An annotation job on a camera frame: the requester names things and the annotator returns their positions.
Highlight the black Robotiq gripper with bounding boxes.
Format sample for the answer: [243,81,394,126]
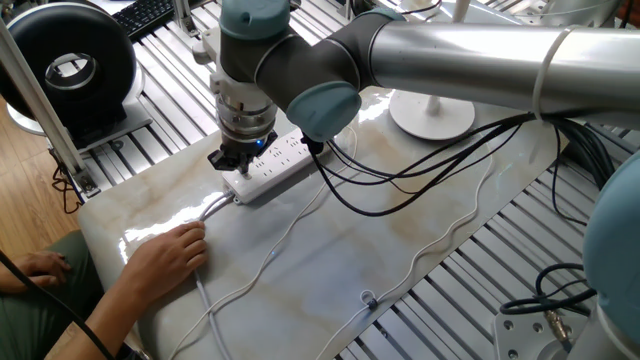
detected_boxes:
[207,130,280,177]

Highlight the white power strip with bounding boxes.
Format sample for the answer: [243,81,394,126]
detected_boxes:
[222,128,326,205]

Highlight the grey power strip cable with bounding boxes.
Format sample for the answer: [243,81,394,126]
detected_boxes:
[193,191,236,360]

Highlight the thin white lamp cord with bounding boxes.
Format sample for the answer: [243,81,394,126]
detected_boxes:
[167,124,495,360]

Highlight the person's left forearm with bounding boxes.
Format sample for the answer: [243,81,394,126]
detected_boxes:
[0,269,24,296]

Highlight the person's right forearm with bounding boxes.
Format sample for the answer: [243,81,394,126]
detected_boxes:
[47,279,151,360]

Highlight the white lamp base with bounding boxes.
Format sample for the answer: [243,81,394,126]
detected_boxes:
[388,0,476,141]

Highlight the person's right hand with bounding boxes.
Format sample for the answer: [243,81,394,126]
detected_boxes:
[122,221,209,302]

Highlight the person's left hand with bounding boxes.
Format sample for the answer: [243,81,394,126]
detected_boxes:
[14,250,73,290]

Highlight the marble pattern table mat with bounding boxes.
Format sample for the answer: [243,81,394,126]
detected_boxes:
[77,0,571,360]

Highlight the black keyboard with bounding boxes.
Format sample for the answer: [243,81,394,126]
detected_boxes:
[112,0,176,42]

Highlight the green trousers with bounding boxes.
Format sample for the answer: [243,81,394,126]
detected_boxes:
[0,229,119,360]

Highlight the thick black gripper cable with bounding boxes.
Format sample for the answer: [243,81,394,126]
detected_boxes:
[302,112,616,217]

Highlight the short aluminium profile post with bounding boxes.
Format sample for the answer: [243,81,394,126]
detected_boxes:
[172,0,201,39]

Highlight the black ring-shaped device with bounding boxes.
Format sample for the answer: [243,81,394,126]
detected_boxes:
[0,2,154,151]

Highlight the red and black wires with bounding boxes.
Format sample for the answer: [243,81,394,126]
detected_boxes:
[51,164,84,215]

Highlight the black floor cable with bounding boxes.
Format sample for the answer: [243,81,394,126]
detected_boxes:
[0,248,116,360]

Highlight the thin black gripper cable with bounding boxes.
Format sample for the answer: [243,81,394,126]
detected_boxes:
[549,124,589,226]

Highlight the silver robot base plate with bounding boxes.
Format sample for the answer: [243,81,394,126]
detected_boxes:
[493,309,591,360]

